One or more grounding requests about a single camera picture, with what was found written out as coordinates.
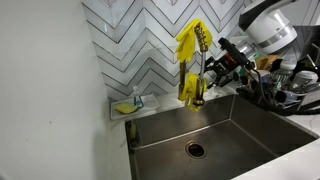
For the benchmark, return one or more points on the yellow rubber glove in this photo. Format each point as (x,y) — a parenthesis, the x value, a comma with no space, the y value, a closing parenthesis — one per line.
(189,91)
(186,40)

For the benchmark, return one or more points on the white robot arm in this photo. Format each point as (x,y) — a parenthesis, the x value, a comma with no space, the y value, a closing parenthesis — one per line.
(266,26)

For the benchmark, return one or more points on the wooden plates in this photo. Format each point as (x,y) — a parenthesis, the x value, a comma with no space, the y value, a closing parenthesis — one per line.
(265,62)

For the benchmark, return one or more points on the white soap tray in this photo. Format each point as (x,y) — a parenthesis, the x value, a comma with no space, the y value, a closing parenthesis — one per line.
(149,101)

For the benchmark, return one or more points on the stainless steel sink basin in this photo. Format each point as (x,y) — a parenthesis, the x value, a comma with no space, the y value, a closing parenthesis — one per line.
(238,136)

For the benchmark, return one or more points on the yellow sponge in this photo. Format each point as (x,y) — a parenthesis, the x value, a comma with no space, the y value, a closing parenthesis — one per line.
(125,108)

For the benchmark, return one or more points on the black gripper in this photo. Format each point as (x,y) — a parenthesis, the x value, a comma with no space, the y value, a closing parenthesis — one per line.
(236,55)

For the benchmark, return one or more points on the clear soap bottle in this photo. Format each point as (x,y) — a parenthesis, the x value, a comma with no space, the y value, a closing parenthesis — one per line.
(137,98)

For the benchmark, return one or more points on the sink drain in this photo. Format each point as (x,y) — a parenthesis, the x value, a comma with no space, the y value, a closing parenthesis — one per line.
(195,150)

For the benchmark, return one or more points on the gold spring kitchen faucet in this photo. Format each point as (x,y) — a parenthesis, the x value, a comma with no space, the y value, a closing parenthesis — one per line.
(196,66)

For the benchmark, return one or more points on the dish drying rack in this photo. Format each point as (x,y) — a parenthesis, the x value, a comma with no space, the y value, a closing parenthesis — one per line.
(290,87)

